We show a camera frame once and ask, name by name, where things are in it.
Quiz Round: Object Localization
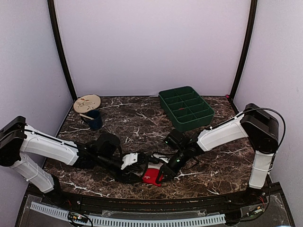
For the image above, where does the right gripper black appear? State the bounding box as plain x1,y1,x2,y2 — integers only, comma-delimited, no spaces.
156,147,189,183

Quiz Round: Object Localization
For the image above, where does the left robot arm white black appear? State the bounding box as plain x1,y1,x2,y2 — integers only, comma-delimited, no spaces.
0,116,148,206

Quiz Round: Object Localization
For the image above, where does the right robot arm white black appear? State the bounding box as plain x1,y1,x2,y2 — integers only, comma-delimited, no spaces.
155,103,283,205

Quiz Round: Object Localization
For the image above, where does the dark blue cup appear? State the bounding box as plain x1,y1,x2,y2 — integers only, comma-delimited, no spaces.
86,110,103,130

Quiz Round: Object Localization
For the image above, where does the green compartment tray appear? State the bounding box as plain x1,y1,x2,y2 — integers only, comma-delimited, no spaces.
159,86,214,132

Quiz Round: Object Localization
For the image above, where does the wooden stick in cup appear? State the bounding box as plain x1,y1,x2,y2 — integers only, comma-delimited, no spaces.
79,113,94,120

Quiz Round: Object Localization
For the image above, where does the beige floral plate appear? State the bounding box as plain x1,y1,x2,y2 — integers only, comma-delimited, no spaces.
73,95,101,114

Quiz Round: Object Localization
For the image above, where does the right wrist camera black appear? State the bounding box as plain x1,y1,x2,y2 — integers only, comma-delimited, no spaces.
164,129,190,150

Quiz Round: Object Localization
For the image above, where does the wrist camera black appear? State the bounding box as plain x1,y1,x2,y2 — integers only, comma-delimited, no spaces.
95,133,121,157
164,129,190,150

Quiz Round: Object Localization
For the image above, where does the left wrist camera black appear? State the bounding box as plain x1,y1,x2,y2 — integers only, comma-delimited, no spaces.
95,133,121,157

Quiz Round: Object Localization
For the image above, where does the white slotted cable duct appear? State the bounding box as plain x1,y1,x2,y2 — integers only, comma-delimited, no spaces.
29,202,226,227

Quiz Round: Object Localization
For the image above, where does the left black frame post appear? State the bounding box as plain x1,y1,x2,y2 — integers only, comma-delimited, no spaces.
47,0,78,101

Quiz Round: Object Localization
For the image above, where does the black frame post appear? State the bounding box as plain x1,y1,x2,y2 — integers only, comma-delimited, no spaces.
229,0,258,101
47,0,78,101

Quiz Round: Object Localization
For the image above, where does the black front rail base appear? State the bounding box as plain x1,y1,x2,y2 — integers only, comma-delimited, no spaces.
15,183,294,227

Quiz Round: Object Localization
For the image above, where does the right black frame post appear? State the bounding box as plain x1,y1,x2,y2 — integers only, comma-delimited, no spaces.
229,0,258,101

